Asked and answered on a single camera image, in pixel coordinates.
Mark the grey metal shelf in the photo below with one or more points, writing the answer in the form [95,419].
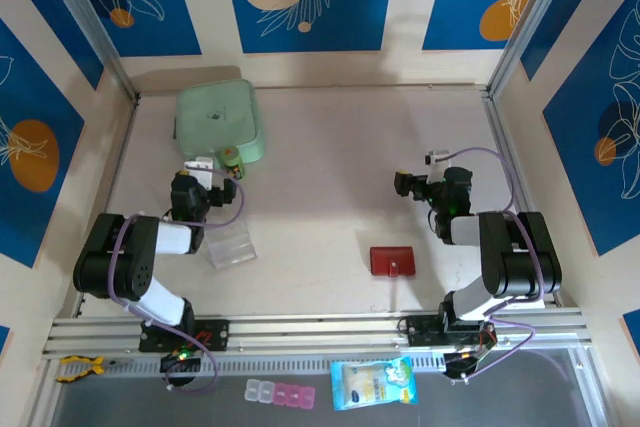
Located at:
[150,409]

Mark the white pink pill organizer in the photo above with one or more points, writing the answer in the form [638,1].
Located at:
[280,393]

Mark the aluminium frame post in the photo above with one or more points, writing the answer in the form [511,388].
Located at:
[87,12]
[542,12]

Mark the mint green zipper pouch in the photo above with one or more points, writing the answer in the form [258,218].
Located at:
[215,117]

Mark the aluminium side rail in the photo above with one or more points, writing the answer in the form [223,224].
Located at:
[505,147]
[120,147]

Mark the red leather card holder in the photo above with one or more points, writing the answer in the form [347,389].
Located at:
[390,259]

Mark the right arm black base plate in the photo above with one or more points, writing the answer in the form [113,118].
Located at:
[420,332]

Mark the aluminium mounting rail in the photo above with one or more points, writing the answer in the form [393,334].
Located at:
[320,329]

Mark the black controller board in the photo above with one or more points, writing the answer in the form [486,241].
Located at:
[462,367]
[180,362]

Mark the small brown bottle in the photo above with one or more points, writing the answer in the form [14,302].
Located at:
[231,157]

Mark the blue white snack packet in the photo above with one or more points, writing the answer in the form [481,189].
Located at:
[372,384]

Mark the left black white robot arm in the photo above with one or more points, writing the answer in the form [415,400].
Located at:
[135,247]

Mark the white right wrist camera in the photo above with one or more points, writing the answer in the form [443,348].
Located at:
[436,158]

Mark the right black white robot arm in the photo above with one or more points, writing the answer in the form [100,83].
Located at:
[520,247]

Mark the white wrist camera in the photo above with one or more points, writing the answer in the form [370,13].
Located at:
[436,158]
[200,167]

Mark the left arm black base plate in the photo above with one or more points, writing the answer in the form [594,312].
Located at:
[215,334]

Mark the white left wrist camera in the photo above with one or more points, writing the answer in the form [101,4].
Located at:
[200,167]

